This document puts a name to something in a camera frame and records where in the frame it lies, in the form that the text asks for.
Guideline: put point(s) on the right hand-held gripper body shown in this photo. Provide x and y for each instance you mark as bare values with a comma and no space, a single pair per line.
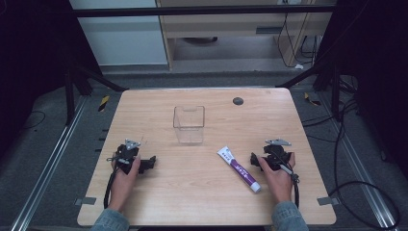
275,157

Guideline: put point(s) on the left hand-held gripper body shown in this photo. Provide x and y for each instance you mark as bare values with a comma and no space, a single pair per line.
125,156

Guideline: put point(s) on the white and purple toothpaste tube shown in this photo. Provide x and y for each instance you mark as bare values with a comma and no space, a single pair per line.
239,169

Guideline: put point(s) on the clear plastic container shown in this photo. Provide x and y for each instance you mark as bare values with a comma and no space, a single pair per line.
189,125

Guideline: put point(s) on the person's right hand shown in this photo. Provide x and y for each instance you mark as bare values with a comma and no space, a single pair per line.
279,183

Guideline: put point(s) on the person's left hand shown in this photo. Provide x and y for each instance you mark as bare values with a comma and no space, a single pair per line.
123,186

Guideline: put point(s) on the yellow and black tape strip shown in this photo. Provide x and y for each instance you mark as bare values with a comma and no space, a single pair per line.
103,103
311,99

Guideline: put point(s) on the dark round table grommet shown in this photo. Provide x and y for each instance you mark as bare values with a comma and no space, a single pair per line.
238,101

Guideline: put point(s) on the black metal stand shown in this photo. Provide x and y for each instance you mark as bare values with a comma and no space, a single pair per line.
335,93
69,96

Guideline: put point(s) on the white cabinet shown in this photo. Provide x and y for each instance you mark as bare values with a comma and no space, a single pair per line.
122,41

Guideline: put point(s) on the black curtain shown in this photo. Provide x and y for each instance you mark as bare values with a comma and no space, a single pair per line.
375,64
32,64

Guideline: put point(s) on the light wooden desk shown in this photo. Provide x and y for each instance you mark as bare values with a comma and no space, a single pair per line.
231,25

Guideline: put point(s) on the grey table bracket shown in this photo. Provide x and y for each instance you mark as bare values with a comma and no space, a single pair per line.
85,201
327,201

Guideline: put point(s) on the aluminium floor rail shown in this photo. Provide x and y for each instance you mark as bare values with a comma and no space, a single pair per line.
48,166
359,170

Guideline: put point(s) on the black horizontal frame bar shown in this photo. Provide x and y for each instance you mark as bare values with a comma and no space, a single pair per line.
192,11

